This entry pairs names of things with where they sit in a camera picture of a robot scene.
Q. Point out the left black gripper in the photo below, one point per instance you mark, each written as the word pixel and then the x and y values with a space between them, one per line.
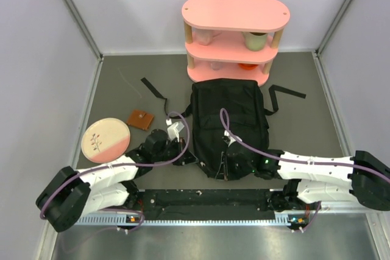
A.
pixel 187 158

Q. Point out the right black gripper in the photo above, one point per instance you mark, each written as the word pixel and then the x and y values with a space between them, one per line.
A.
pixel 225 172

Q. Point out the brown leather wallet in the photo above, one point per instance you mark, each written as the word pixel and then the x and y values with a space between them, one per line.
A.
pixel 140 119

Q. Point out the black student backpack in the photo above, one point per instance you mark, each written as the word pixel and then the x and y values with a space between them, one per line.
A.
pixel 233 105

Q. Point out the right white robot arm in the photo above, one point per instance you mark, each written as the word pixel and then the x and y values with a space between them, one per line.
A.
pixel 361 178

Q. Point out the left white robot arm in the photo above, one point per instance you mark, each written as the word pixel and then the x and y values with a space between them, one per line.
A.
pixel 72 194

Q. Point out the cream floral plate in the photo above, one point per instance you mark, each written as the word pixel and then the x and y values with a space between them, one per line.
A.
pixel 105 140

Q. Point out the clear glass cup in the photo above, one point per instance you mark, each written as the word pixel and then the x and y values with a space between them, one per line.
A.
pixel 216 65

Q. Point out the orange bowl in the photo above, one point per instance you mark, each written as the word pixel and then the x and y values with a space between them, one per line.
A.
pixel 247 67

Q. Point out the pink mug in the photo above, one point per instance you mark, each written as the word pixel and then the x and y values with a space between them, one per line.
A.
pixel 205 37

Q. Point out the pink three-tier shelf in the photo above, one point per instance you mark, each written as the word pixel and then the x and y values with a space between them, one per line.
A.
pixel 232 17

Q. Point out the green mug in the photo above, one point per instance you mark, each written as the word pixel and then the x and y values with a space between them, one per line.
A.
pixel 255 41

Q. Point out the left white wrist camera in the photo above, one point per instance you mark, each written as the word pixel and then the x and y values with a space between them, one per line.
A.
pixel 174 129

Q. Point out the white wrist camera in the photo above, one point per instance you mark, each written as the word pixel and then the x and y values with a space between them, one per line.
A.
pixel 174 129
pixel 228 139

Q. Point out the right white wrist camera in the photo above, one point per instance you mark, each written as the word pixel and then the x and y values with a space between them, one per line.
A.
pixel 228 139

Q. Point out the grey cable duct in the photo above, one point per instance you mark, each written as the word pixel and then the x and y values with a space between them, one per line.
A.
pixel 131 220

